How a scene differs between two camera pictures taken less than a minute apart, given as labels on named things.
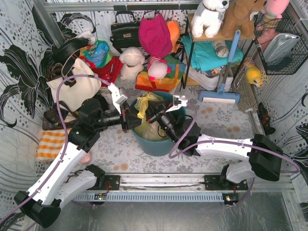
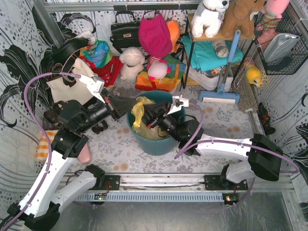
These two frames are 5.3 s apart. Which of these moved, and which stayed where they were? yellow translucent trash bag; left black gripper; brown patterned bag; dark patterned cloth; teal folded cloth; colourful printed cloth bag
Moved: left black gripper; yellow translucent trash bag
Stayed: colourful printed cloth bag; dark patterned cloth; brown patterned bag; teal folded cloth
